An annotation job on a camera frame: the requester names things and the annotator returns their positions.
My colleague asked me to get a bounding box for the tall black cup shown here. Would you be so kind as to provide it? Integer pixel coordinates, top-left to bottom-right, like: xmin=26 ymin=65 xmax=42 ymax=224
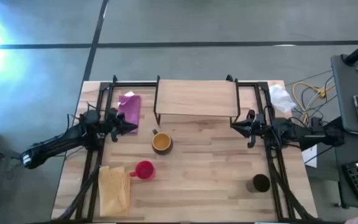
xmin=246 ymin=174 xmax=272 ymax=193

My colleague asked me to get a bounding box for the purple cloth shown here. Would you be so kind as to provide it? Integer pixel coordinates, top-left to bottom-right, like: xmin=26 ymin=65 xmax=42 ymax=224
xmin=116 ymin=93 xmax=142 ymax=134

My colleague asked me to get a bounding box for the dark grey keyboard desk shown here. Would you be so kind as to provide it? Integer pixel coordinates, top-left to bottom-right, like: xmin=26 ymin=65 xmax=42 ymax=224
xmin=333 ymin=130 xmax=358 ymax=211

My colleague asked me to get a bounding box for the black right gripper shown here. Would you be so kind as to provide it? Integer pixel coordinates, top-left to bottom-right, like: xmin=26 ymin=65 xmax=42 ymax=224
xmin=230 ymin=109 xmax=267 ymax=139

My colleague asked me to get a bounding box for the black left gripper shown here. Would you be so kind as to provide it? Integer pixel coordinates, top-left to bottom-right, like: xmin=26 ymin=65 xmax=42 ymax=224
xmin=104 ymin=107 xmax=139 ymax=136

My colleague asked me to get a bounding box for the yellow cable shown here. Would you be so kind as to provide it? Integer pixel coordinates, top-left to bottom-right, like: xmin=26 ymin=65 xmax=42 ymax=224
xmin=291 ymin=81 xmax=335 ymax=125

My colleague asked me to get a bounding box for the white paper sheet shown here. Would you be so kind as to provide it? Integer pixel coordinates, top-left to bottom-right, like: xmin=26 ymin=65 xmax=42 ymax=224
xmin=301 ymin=144 xmax=318 ymax=169

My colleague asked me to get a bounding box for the black metal table frame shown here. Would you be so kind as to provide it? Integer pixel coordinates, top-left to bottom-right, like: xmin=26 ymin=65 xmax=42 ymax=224
xmin=51 ymin=74 xmax=319 ymax=223

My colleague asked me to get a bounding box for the yellow folded cloth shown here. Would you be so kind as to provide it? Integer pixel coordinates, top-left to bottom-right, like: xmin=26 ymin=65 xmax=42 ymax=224
xmin=98 ymin=166 xmax=132 ymax=218

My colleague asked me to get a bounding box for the grey desk top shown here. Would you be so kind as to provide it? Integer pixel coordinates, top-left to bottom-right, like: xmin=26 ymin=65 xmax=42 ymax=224
xmin=330 ymin=54 xmax=358 ymax=138

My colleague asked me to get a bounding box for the brown mug with yellow inside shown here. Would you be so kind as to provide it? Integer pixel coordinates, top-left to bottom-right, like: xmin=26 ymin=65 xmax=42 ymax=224
xmin=151 ymin=129 xmax=174 ymax=155

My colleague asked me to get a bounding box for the wooden shelf with black legs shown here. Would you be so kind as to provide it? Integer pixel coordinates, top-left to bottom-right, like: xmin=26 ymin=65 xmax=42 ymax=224
xmin=153 ymin=74 xmax=242 ymax=127

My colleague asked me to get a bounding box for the red plastic mug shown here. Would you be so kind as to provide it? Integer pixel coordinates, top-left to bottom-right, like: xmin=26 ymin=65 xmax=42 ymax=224
xmin=129 ymin=160 xmax=157 ymax=182

